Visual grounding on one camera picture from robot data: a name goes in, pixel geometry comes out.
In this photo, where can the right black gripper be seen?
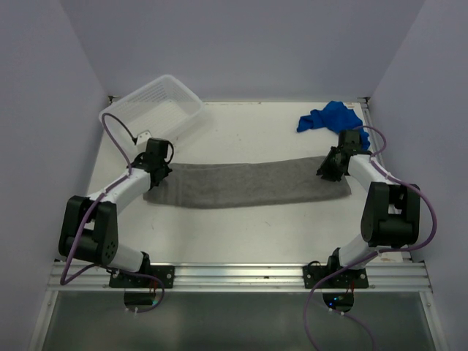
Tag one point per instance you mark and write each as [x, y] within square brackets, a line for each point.
[328, 175]

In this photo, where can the white plastic basket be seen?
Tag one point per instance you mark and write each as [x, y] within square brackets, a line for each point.
[165, 107]

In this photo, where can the blue towel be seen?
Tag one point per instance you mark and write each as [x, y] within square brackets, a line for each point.
[335, 116]

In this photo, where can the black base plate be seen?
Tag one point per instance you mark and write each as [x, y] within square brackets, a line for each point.
[315, 271]
[153, 276]

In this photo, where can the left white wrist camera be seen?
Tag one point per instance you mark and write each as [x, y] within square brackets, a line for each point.
[142, 137]

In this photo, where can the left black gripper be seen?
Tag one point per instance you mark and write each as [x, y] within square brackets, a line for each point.
[167, 170]

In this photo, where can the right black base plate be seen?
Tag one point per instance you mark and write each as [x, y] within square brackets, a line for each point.
[315, 271]

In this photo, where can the aluminium mounting rail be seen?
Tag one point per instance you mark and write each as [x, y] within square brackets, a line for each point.
[386, 277]

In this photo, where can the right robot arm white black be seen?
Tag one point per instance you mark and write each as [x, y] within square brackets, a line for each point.
[391, 215]

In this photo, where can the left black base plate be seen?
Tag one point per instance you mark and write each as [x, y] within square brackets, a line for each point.
[153, 276]

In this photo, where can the grey towel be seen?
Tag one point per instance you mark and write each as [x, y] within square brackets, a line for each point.
[219, 186]

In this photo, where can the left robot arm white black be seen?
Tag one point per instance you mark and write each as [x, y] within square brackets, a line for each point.
[90, 227]

